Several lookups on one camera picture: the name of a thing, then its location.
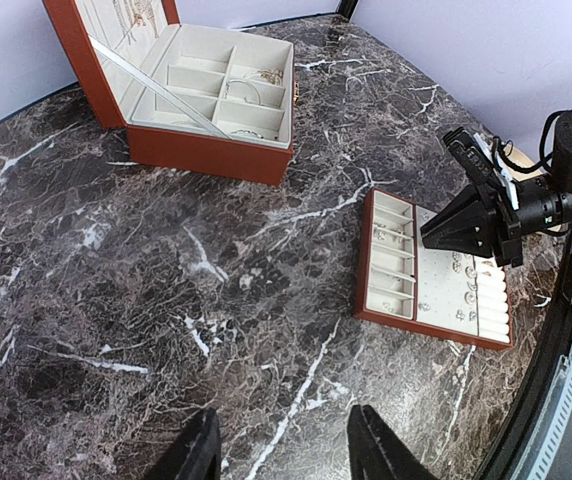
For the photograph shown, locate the beige round plate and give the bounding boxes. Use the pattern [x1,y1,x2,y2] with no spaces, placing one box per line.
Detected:
[505,145,568,237]

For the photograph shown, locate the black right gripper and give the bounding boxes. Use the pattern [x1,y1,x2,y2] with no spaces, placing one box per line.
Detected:
[420,180,523,267]

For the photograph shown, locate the red wooden jewelry box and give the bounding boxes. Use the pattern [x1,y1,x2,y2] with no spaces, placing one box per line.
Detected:
[45,1,295,185]

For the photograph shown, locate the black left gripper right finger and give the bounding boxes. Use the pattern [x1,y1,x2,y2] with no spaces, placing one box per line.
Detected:
[347,405,437,480]

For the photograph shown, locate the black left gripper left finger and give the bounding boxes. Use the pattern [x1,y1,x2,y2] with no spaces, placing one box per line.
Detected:
[143,408,223,480]

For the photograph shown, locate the silver bangle bracelet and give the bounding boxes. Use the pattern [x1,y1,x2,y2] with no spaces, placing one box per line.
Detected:
[223,77,262,104]

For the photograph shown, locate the right black frame post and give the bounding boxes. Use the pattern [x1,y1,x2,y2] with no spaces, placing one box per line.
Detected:
[337,0,358,20]

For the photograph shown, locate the red jewelry tray insert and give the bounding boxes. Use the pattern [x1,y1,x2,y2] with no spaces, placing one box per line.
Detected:
[354,188,513,350]

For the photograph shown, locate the white slotted cable duct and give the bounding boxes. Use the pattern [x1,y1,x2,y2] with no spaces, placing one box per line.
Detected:
[526,344,572,479]

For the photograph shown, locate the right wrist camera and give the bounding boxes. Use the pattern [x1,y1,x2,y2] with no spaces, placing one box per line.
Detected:
[442,127,520,210]

